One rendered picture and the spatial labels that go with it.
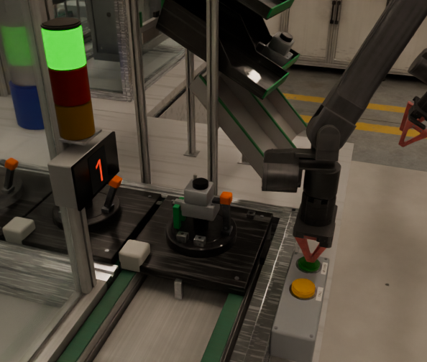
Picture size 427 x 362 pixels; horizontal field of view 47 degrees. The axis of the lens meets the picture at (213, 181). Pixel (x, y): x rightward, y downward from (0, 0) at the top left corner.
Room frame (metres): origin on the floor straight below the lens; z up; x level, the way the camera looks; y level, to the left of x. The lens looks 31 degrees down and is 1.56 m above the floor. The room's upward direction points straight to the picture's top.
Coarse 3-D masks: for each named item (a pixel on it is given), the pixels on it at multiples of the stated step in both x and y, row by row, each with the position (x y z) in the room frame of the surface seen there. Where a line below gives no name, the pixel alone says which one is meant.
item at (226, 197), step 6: (222, 192) 0.78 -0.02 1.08; (228, 192) 0.78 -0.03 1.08; (216, 198) 0.78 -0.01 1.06; (222, 198) 0.77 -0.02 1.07; (228, 198) 0.76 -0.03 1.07; (222, 204) 0.77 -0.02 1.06; (228, 204) 0.76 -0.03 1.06; (228, 210) 0.77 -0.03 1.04; (228, 216) 0.77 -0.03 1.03; (228, 222) 0.77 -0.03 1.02; (228, 228) 0.77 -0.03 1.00
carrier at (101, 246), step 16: (128, 192) 0.95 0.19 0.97; (144, 192) 0.95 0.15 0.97; (96, 208) 0.85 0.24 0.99; (112, 208) 0.85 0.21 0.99; (128, 208) 0.88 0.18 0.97; (144, 208) 0.88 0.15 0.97; (96, 224) 0.81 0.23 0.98; (112, 224) 0.83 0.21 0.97; (128, 224) 0.83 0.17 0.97; (96, 240) 0.77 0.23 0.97; (112, 240) 0.77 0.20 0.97; (96, 256) 0.72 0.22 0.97; (112, 256) 0.72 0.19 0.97
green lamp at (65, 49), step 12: (48, 36) 0.62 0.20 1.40; (60, 36) 0.62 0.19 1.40; (72, 36) 0.63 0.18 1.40; (48, 48) 0.62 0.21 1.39; (60, 48) 0.62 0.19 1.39; (72, 48) 0.62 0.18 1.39; (84, 48) 0.65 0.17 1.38; (48, 60) 0.63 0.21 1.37; (60, 60) 0.62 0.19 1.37; (72, 60) 0.62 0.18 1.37; (84, 60) 0.64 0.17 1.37
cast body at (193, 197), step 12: (192, 180) 0.81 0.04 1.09; (204, 180) 0.79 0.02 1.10; (192, 192) 0.77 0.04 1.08; (204, 192) 0.76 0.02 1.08; (180, 204) 0.79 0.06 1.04; (192, 204) 0.77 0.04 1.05; (204, 204) 0.76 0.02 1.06; (216, 204) 0.78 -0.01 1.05; (192, 216) 0.77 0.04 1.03; (204, 216) 0.76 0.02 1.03
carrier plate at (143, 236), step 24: (168, 216) 0.85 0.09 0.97; (240, 216) 0.85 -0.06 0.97; (264, 216) 0.85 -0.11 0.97; (144, 240) 0.77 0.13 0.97; (240, 240) 0.77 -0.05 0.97; (264, 240) 0.78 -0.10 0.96; (120, 264) 0.71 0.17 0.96; (144, 264) 0.70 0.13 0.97; (168, 264) 0.70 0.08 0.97; (192, 264) 0.70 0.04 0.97; (216, 264) 0.70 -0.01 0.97; (240, 264) 0.70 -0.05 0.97; (216, 288) 0.65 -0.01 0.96; (240, 288) 0.64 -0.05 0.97
